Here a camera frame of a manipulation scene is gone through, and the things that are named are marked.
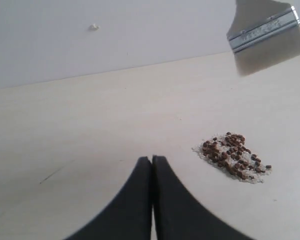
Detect brown pellets and white crumbs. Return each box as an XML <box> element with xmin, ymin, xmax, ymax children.
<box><xmin>192</xmin><ymin>131</ymin><xmax>273</xmax><ymax>184</ymax></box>

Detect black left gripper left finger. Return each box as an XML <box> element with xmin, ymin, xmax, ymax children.
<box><xmin>67</xmin><ymin>156</ymin><xmax>152</xmax><ymax>240</ymax></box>

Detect wooden paint brush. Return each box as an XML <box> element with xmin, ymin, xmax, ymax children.
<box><xmin>226</xmin><ymin>0</ymin><xmax>300</xmax><ymax>76</ymax></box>

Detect white wall hook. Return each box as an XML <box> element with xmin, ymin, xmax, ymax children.
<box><xmin>88</xmin><ymin>23</ymin><xmax>100</xmax><ymax>31</ymax></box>

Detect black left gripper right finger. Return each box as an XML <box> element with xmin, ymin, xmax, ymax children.
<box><xmin>152</xmin><ymin>155</ymin><xmax>243</xmax><ymax>240</ymax></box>

